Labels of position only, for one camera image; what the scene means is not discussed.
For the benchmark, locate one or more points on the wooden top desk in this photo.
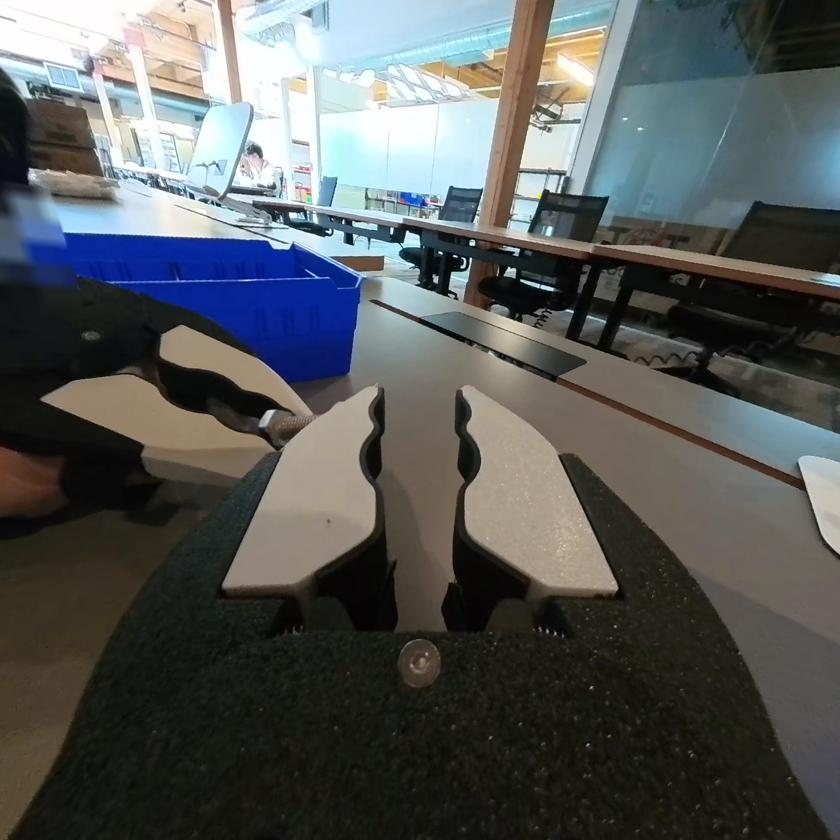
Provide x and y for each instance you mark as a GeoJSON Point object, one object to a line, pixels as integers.
{"type": "Point", "coordinates": [341, 215]}
{"type": "Point", "coordinates": [722, 266]}
{"type": "Point", "coordinates": [499, 236]}

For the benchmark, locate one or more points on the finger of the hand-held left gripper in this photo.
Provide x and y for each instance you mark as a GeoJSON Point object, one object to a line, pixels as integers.
{"type": "Point", "coordinates": [223, 358]}
{"type": "Point", "coordinates": [131, 413]}

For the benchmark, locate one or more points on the black office chair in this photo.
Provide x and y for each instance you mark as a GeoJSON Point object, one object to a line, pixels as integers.
{"type": "Point", "coordinates": [571, 216]}
{"type": "Point", "coordinates": [459, 203]}
{"type": "Point", "coordinates": [787, 236]}
{"type": "Point", "coordinates": [326, 190]}

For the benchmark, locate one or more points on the person's left hand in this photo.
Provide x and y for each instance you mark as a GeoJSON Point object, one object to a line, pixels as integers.
{"type": "Point", "coordinates": [29, 485]}

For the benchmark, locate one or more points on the wooden pillar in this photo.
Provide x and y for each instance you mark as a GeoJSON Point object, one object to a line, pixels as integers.
{"type": "Point", "coordinates": [525, 98]}

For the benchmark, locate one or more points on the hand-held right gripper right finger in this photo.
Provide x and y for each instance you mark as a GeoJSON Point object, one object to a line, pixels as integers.
{"type": "Point", "coordinates": [531, 512]}

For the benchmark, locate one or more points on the wooden framed acrylic sign stand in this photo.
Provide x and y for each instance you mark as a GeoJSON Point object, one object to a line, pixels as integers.
{"type": "Point", "coordinates": [823, 499]}

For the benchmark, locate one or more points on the cardboard boxes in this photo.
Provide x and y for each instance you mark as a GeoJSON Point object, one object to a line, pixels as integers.
{"type": "Point", "coordinates": [62, 138]}

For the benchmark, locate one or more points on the steel hex bolt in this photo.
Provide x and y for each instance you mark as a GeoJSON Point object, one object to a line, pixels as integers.
{"type": "Point", "coordinates": [289, 423]}

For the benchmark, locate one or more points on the clear plastic bags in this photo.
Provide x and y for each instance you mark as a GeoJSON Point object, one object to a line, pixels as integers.
{"type": "Point", "coordinates": [72, 184]}

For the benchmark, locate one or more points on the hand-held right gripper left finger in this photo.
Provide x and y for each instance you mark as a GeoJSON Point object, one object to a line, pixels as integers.
{"type": "Point", "coordinates": [308, 512]}

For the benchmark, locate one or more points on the blue plastic bin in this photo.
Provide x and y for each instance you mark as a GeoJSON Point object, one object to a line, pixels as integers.
{"type": "Point", "coordinates": [229, 315]}

